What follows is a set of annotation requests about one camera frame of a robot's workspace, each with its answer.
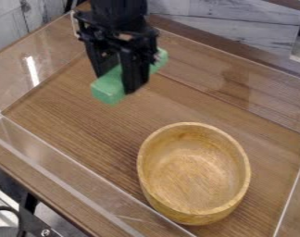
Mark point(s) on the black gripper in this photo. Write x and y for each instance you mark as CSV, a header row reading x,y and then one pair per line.
x,y
113,28

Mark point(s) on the green rectangular block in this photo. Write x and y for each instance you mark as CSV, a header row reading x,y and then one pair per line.
x,y
107,88

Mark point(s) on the brown wooden bowl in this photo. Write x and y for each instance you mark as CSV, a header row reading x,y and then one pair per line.
x,y
194,172

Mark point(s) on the clear acrylic tray walls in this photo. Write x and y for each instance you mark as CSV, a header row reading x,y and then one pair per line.
x,y
70,147

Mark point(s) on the black table leg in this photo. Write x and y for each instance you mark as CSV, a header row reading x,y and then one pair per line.
x,y
30,202

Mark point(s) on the black metal bracket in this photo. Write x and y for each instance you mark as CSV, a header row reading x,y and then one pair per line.
x,y
33,227

